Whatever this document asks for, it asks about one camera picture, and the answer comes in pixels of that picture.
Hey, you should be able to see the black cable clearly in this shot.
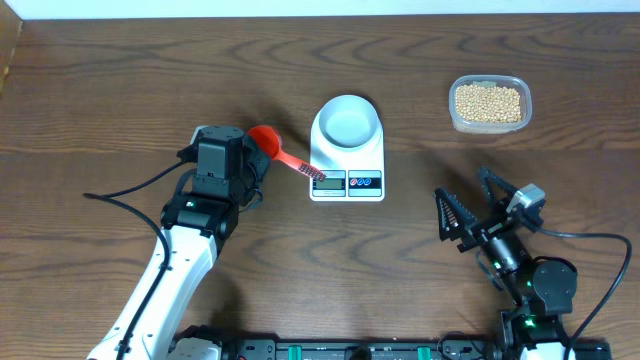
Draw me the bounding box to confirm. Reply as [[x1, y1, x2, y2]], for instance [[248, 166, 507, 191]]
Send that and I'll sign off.
[[537, 227, 633, 351], [82, 158, 201, 360]]

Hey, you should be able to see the light blue bowl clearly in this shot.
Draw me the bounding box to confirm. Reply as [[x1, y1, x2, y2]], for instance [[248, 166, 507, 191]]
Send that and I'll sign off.
[[318, 95, 382, 149]]

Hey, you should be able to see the pile of soybeans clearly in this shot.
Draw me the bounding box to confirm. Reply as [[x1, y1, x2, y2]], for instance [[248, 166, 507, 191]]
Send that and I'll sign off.
[[454, 85, 522, 123]]

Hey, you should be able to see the red measuring scoop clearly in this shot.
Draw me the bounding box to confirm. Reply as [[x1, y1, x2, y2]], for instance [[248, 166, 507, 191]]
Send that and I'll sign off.
[[249, 125, 326, 182]]

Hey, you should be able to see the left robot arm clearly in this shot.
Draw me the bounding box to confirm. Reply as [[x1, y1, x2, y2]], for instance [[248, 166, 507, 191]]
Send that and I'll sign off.
[[89, 126, 270, 359]]

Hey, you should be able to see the white digital kitchen scale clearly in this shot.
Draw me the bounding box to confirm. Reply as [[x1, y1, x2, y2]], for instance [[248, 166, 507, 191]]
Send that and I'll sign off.
[[309, 112, 385, 202]]

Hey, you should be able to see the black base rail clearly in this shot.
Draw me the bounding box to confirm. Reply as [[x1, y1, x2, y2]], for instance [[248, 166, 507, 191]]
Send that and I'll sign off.
[[172, 324, 614, 360]]

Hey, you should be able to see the left black cable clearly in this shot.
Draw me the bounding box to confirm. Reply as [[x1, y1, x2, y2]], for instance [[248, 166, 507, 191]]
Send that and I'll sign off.
[[82, 158, 201, 360]]

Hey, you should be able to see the right black cable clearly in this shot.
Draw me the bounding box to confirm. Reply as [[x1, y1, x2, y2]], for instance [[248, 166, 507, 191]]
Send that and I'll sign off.
[[537, 227, 633, 351]]

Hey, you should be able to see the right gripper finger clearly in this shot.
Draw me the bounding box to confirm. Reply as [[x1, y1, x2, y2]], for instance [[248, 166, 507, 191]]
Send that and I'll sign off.
[[434, 187, 478, 241], [478, 167, 518, 205]]

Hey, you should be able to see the clear plastic container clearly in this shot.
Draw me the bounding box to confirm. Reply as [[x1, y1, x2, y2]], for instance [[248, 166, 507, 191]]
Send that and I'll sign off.
[[449, 75, 533, 135]]

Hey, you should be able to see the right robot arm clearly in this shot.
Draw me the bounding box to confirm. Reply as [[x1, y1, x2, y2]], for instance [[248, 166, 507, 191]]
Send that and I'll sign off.
[[434, 167, 577, 359]]

